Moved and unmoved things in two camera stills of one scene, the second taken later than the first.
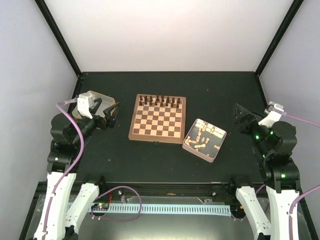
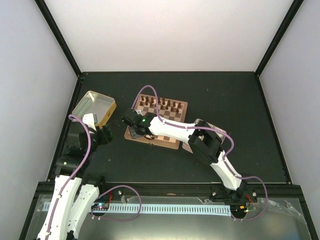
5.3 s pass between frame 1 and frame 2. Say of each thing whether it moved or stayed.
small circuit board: stayed
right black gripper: moved
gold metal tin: stayed
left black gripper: moved
